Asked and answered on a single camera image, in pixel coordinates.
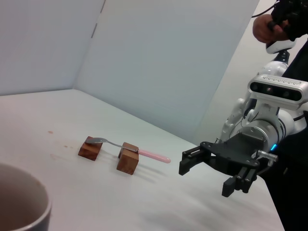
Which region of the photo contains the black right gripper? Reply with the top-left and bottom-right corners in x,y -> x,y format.
178,132 -> 268,198

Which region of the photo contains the pink handled metal spoon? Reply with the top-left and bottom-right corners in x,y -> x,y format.
86,137 -> 172,165

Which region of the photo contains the grey ceramic cup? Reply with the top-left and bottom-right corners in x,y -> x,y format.
0,163 -> 52,231

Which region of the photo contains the person's bare hand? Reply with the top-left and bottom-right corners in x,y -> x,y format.
252,13 -> 290,44

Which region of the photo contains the person's black clothing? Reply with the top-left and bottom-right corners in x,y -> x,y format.
261,36 -> 308,231

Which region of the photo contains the light notched wooden block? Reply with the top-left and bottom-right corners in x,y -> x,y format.
116,141 -> 140,176

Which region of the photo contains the dark flat wooden block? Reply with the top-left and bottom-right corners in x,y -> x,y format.
78,136 -> 104,161

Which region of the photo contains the right gripper cable with connector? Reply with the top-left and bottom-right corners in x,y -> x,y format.
252,149 -> 279,174

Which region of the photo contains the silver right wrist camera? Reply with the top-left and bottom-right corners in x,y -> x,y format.
247,74 -> 308,105

